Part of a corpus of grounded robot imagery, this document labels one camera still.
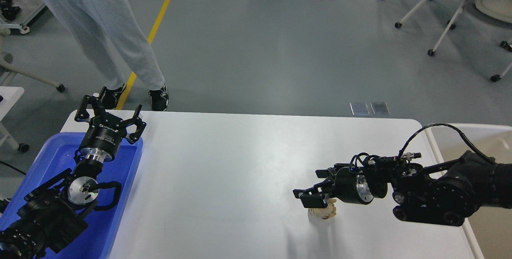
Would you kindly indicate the blue plastic bin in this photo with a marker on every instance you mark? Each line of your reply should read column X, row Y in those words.
column 56, row 155

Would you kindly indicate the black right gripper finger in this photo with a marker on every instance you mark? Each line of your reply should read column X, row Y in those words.
column 317, row 196
column 333, row 171

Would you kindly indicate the person in grey trousers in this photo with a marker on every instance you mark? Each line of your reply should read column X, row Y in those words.
column 94, row 22

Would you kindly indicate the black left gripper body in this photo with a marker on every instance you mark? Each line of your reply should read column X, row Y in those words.
column 105, row 135

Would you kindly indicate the brown paper ball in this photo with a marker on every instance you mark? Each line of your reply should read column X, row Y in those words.
column 325, row 213

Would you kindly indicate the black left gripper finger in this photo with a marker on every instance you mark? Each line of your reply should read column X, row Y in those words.
column 82, row 114
column 136, row 121

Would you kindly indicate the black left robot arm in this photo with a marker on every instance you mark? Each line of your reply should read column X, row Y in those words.
column 54, row 213

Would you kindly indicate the white chair at right edge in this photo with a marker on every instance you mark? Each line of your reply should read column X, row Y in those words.
column 504, row 61

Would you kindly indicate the beige plastic bin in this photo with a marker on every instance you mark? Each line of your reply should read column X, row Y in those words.
column 489, row 230

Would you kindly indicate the right metal floor plate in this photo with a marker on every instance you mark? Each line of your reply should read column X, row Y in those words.
column 380, row 108

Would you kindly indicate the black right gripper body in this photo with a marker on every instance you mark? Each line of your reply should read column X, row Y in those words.
column 357, row 187

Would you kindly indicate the metal floor plate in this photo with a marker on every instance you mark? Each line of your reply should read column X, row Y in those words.
column 359, row 109
column 380, row 108

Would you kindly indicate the left metal floor plate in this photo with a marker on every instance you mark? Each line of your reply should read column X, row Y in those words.
column 359, row 109

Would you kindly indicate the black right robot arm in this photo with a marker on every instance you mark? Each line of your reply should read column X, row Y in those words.
column 443, row 194

